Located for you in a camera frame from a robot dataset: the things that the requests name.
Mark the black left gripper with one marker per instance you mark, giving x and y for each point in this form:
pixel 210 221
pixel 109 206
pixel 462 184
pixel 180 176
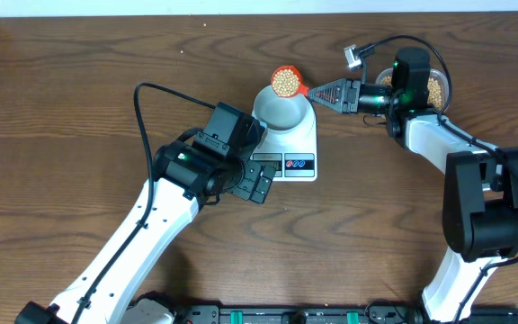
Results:
pixel 245 189

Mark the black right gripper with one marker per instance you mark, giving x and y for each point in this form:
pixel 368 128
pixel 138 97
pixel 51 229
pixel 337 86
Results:
pixel 347 106

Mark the red plastic measuring scoop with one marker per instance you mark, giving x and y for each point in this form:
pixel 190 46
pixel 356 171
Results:
pixel 287 82

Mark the white digital kitchen scale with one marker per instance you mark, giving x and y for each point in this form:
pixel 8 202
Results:
pixel 292 153

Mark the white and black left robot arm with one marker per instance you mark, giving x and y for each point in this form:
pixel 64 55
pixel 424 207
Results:
pixel 184 176

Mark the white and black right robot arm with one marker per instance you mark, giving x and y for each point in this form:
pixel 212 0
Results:
pixel 480 195

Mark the white plastic bowl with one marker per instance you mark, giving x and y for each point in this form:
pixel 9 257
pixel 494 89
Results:
pixel 280 113

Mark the clear container of soybeans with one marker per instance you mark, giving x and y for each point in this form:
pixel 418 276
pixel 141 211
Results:
pixel 438 86

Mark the black mounting rail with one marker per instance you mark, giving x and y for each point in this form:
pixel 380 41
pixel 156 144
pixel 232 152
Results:
pixel 382 313

